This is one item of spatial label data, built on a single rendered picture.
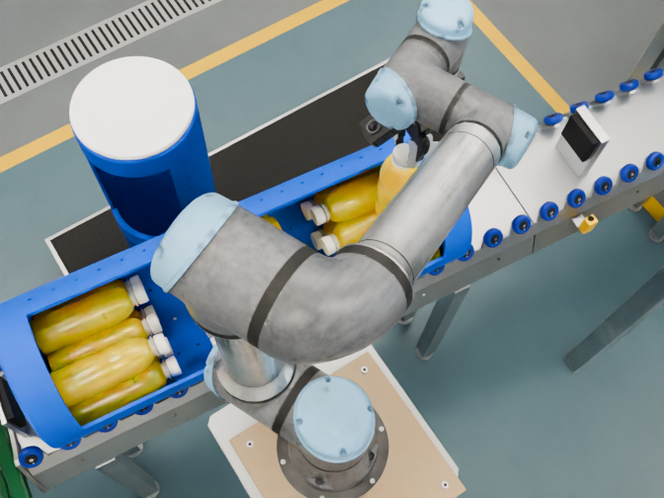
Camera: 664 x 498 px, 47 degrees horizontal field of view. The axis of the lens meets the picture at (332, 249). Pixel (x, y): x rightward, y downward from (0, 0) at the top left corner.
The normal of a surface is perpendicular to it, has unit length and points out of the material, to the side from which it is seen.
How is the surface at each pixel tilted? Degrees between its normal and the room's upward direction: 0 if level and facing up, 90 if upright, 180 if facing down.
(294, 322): 38
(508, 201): 0
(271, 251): 15
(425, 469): 2
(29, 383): 27
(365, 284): 22
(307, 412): 6
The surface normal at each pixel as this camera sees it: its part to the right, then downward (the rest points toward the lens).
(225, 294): -0.37, 0.24
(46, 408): 0.37, 0.33
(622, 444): 0.04, -0.41
